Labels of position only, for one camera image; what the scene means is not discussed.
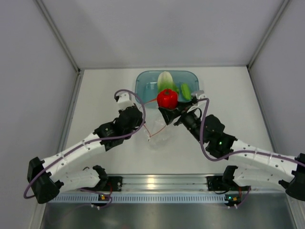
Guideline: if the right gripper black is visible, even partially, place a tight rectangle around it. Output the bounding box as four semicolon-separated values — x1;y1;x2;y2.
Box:
161;100;206;144

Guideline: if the red fake food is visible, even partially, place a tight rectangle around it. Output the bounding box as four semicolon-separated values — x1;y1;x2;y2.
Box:
157;89;178;109

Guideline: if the clear zip bag orange seal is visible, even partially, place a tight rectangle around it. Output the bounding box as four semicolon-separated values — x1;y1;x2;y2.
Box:
144;98;174;150

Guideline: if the green fake vegetable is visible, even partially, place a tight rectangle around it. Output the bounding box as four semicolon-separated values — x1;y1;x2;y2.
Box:
180;83;192;101

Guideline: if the pale green fake cabbage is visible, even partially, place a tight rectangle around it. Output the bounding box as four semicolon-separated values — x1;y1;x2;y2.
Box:
157;71;179;94

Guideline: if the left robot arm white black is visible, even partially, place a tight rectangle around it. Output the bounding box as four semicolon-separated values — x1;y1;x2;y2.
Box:
26;105;146;204

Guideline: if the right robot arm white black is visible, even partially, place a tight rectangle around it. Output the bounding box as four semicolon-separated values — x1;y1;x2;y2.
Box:
159;106;305;201

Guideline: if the teal plastic bin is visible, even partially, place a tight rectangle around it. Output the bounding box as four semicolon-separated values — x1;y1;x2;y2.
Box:
134;70;201;109

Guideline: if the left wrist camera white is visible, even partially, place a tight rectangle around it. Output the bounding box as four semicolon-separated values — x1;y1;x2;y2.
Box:
114;93;134;111

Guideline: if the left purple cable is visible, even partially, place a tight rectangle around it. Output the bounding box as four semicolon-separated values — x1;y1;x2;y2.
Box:
23;89;146;199

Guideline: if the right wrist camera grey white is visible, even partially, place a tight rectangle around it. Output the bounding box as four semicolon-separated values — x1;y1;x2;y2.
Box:
187;90;206;113

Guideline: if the aluminium rail frame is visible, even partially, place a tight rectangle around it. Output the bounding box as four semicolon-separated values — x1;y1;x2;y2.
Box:
38;173;298;191

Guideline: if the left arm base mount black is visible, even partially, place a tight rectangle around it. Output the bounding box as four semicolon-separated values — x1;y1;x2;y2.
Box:
80;176;123;193

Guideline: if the white slotted cable duct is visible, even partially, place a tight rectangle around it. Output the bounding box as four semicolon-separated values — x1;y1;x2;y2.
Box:
50;193;228;204

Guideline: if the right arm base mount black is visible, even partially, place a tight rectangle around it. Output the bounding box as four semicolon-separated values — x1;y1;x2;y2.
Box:
206;176;237;194

